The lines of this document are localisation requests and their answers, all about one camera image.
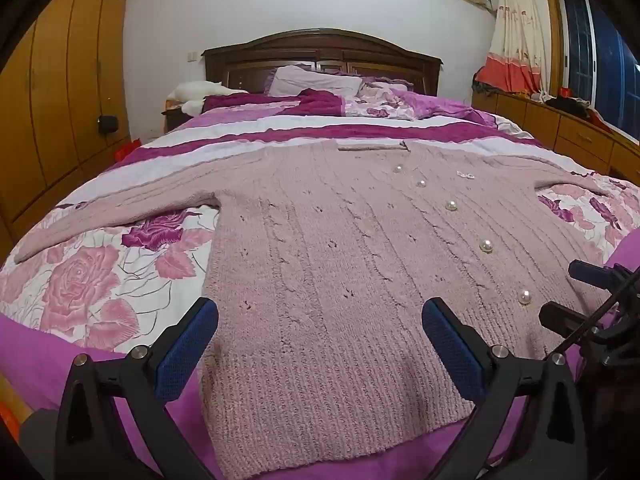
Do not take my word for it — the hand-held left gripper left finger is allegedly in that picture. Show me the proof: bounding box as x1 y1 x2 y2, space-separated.
54 297 220 480

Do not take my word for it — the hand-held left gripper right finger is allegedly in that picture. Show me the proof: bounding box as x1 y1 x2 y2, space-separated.
421 297 588 480

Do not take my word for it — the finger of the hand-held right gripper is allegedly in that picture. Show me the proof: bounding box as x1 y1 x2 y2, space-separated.
568 260 627 291
539 301 602 344

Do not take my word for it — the pink knit cardigan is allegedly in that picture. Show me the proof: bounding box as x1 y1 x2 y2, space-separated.
14 141 623 478

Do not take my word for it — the floral bed quilt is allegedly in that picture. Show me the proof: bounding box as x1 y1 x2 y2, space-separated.
0 87 640 480

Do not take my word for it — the wooden side cabinet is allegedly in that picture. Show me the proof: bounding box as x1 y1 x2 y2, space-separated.
472 89 640 187

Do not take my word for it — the red bag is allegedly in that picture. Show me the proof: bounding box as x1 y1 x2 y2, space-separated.
115 138 142 164

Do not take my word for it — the wooden nightstand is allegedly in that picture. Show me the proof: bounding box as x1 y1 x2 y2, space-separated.
161 100 202 134

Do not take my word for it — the window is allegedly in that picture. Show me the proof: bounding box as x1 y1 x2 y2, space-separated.
556 0 640 128

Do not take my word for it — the cream and red curtain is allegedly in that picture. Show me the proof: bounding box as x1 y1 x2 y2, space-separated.
474 0 551 100

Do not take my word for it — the floral pillow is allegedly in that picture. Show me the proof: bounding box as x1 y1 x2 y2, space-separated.
345 80 431 121

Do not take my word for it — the wooden wardrobe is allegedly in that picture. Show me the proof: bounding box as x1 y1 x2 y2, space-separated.
0 0 135 256

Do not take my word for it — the lilac pillow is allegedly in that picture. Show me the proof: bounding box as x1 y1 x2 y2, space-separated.
268 65 363 97

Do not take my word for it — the dark wooden headboard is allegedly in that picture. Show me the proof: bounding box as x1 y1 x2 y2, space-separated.
201 28 444 97

